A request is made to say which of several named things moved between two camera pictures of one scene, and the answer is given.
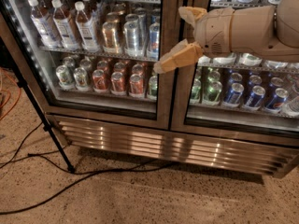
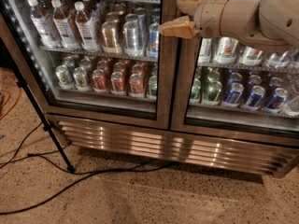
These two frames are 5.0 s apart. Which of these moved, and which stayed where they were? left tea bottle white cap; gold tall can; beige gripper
Moved: beige gripper
Stayed: gold tall can; left tea bottle white cap
